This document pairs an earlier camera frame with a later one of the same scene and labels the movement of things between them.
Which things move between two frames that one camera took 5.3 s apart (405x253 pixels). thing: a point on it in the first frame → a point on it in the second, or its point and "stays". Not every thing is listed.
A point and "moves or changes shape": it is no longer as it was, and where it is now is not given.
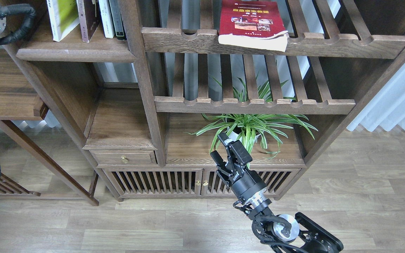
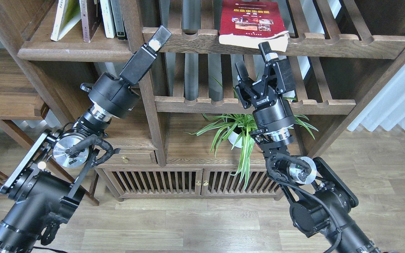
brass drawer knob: x=124 y=159 stays
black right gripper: x=247 y=184 → x=272 y=113
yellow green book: x=64 y=15 moves or changes shape
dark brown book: x=89 y=12 stays
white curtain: x=403 y=101 stays
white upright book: x=106 y=17 stays
